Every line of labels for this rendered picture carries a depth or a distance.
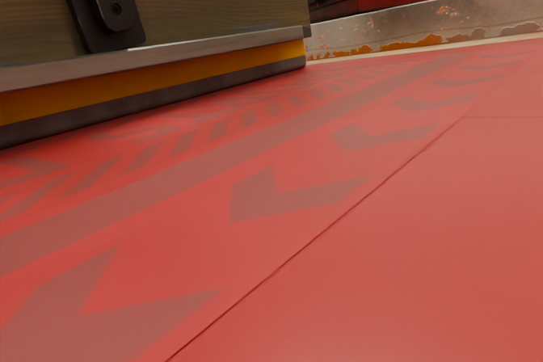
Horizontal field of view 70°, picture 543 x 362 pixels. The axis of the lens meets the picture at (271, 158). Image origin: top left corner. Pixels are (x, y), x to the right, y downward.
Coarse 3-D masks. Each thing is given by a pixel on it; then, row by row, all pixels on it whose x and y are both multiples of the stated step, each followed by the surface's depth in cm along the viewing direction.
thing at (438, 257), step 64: (448, 128) 9; (512, 128) 8; (384, 192) 6; (448, 192) 6; (512, 192) 5; (320, 256) 5; (384, 256) 4; (448, 256) 4; (512, 256) 4; (256, 320) 4; (320, 320) 4; (384, 320) 4; (448, 320) 3; (512, 320) 3
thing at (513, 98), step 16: (448, 48) 28; (464, 48) 26; (480, 48) 24; (496, 48) 23; (512, 48) 21; (320, 64) 35; (336, 64) 32; (352, 64) 29; (368, 64) 27; (528, 64) 16; (512, 80) 13; (528, 80) 13; (496, 96) 11; (512, 96) 11; (528, 96) 10; (480, 112) 10; (496, 112) 9; (512, 112) 9; (528, 112) 9
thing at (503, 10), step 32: (448, 0) 32; (480, 0) 30; (512, 0) 29; (320, 32) 40; (352, 32) 38; (384, 32) 36; (416, 32) 34; (448, 32) 32; (480, 32) 31; (512, 32) 30
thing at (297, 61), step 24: (240, 72) 28; (264, 72) 30; (144, 96) 22; (168, 96) 24; (192, 96) 25; (24, 120) 18; (48, 120) 19; (72, 120) 20; (96, 120) 21; (0, 144) 17
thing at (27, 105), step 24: (264, 48) 30; (288, 48) 32; (144, 72) 22; (168, 72) 24; (192, 72) 25; (216, 72) 26; (0, 96) 17; (24, 96) 18; (48, 96) 19; (72, 96) 19; (96, 96) 20; (120, 96) 21; (0, 120) 17
